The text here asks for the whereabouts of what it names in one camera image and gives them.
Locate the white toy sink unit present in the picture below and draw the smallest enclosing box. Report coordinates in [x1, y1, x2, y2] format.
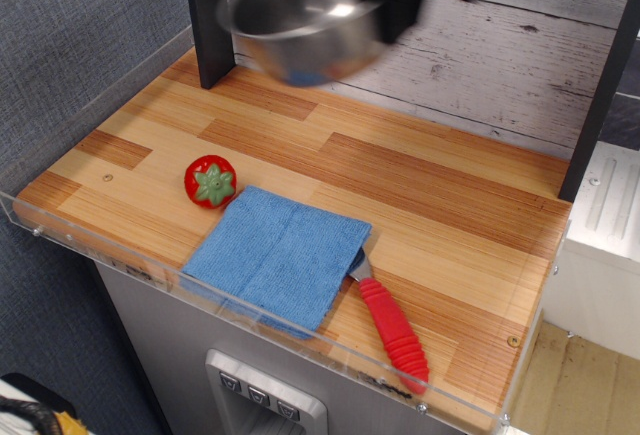
[541, 142, 639, 359]

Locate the dark left post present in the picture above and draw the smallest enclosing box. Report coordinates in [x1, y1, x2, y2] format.
[188, 0, 236, 89]

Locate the dark right post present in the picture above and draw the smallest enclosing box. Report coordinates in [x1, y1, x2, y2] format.
[558, 0, 639, 202]

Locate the dark post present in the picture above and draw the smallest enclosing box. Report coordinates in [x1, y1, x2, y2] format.
[558, 0, 639, 202]
[188, 0, 236, 89]

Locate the red handled utensil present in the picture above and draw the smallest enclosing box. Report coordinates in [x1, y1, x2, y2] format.
[347, 248, 430, 395]

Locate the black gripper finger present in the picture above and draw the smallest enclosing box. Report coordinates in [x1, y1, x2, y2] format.
[374, 0, 422, 45]

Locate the metal pot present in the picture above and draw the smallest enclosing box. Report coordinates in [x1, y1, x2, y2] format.
[217, 0, 386, 87]

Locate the blue folded cloth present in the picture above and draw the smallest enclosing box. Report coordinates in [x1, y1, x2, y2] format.
[182, 186, 372, 340]

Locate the silver dispenser panel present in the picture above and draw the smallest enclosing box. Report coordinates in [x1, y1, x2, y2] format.
[205, 349, 329, 435]

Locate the grey toy fridge cabinet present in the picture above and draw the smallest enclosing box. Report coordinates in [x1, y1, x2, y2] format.
[97, 264, 456, 434]

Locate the red toy strawberry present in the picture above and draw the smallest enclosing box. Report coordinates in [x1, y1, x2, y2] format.
[184, 155, 237, 209]

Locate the black and yellow object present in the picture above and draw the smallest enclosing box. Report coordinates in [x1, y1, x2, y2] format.
[1, 372, 91, 435]

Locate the clear acrylic guard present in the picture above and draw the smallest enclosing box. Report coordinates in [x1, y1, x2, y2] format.
[10, 50, 570, 434]

